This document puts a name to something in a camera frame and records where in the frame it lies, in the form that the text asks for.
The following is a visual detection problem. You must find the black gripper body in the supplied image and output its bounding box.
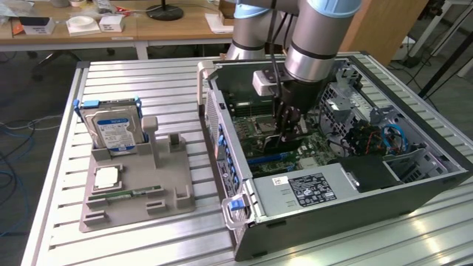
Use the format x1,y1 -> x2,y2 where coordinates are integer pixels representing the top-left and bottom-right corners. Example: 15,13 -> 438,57
276,79 -> 327,116

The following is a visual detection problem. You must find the black graphics card metal bracket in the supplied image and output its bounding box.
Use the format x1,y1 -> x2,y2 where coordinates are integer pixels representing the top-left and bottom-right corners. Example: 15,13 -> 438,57
256,132 -> 303,157

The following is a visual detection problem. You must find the CPU socket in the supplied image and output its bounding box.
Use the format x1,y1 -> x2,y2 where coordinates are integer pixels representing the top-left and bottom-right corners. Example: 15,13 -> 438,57
254,115 -> 279,134

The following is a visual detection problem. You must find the green motherboard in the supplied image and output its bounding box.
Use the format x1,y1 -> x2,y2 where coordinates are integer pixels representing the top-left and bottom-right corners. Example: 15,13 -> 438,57
226,93 -> 342,178

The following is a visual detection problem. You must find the perforated metal drive cage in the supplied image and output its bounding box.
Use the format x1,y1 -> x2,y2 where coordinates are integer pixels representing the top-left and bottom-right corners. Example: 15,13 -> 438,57
319,66 -> 374,135

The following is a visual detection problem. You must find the blue expansion slot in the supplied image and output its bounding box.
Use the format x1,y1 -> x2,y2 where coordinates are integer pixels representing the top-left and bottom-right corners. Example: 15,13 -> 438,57
247,155 -> 294,167

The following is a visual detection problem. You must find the black plastic air shroud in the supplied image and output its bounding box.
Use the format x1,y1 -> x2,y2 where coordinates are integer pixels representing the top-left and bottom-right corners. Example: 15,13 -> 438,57
340,155 -> 404,193

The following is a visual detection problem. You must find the grey power supply unit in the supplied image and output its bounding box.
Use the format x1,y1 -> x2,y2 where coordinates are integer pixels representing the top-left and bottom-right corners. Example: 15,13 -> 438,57
254,163 -> 360,218

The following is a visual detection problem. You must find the blue case release latch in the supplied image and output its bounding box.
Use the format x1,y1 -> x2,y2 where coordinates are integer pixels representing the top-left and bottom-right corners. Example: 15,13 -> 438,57
228,198 -> 247,213

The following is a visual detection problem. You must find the white paper sheet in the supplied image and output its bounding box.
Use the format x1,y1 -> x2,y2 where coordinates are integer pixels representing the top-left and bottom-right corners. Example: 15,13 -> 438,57
206,12 -> 235,34

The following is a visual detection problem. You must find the grey metal disk bay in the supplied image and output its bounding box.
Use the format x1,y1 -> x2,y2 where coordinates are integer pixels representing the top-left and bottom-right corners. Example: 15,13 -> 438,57
383,148 -> 451,185

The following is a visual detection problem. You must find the wooden cabinet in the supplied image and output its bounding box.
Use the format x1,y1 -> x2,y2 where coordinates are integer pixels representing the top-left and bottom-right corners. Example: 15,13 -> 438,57
340,0 -> 432,67

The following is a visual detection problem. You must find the brown cardboard box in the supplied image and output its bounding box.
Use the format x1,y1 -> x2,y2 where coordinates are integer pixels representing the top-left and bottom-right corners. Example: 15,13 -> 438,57
219,0 -> 238,19

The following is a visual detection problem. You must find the black open PC case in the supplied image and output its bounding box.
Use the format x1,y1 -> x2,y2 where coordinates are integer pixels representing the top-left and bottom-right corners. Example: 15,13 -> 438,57
198,51 -> 473,263

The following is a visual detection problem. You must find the black stand pole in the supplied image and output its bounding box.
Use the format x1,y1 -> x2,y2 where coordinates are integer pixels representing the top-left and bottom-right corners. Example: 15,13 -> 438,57
420,5 -> 473,98

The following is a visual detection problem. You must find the grey plastic parts rack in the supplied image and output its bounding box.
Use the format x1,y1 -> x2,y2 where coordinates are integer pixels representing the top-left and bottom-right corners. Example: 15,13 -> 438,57
79,116 -> 198,233

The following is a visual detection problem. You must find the hard disk in blue caddy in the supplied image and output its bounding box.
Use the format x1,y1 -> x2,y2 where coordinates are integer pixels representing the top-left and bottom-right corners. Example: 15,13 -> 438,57
72,96 -> 146,156

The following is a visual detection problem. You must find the black round lamp base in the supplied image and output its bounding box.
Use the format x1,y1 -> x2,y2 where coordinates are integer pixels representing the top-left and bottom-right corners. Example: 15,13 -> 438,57
146,0 -> 186,21

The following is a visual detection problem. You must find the green RAM stick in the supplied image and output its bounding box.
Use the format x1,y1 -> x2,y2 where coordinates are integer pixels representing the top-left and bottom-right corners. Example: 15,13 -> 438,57
88,185 -> 164,202

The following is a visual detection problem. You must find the silver CPU chip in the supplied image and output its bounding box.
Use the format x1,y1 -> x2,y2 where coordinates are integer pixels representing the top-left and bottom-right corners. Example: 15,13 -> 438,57
94,167 -> 122,191

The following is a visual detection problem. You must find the white labelled cardboard box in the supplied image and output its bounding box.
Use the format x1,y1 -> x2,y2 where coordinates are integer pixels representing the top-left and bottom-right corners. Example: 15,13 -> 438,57
99,15 -> 126,33

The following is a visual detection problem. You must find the black office chair base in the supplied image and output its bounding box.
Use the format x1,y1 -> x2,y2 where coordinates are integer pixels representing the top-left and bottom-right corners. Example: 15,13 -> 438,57
31,49 -> 83,81

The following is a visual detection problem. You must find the long wooden desk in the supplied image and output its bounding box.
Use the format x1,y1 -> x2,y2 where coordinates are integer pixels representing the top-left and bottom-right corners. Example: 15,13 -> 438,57
0,0 -> 338,53

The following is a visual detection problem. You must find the white box black lid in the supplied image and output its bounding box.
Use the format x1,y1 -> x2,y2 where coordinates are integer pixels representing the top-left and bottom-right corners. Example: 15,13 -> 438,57
19,16 -> 56,35

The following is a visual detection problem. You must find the clear plastic bag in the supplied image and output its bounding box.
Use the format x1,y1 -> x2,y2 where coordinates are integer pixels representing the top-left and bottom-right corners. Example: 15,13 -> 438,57
0,0 -> 36,20

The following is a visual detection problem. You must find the black camera cable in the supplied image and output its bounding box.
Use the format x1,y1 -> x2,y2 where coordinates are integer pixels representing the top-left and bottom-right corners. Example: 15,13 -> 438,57
268,0 -> 294,98

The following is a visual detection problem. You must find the orange wire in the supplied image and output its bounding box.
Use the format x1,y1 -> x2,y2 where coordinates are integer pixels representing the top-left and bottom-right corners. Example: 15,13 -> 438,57
364,131 -> 382,155

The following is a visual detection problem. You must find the blue wire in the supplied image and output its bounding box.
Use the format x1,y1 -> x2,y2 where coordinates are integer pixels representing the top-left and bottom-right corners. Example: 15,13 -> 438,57
383,124 -> 410,156

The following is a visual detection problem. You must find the white floor cable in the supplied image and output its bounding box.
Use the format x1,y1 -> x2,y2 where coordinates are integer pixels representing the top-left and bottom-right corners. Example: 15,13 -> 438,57
2,115 -> 63,131

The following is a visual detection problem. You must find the blue floor cable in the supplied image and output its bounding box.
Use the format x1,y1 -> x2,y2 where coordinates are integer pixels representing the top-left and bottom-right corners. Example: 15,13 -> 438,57
0,123 -> 33,238

